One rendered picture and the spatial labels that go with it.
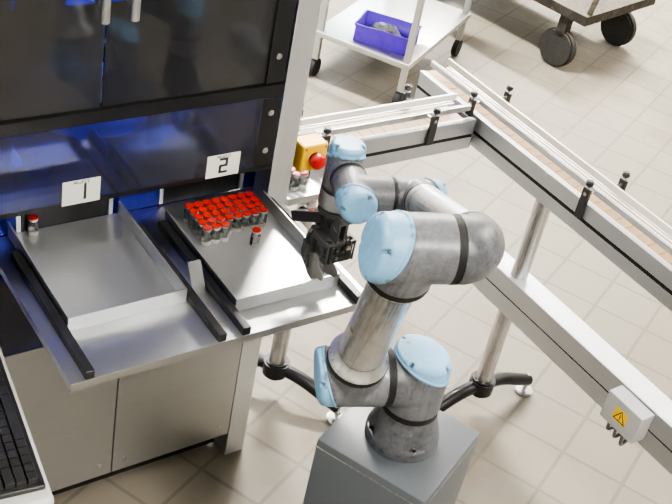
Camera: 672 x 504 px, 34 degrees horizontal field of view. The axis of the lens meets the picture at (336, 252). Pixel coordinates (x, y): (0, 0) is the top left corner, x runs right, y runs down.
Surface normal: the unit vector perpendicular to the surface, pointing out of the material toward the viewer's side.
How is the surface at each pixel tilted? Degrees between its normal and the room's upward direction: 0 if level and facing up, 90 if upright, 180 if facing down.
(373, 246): 83
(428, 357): 7
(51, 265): 0
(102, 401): 90
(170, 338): 0
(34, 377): 90
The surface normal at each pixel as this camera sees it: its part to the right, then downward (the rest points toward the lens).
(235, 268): 0.17, -0.79
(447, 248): 0.25, 0.00
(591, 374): -0.82, 0.21
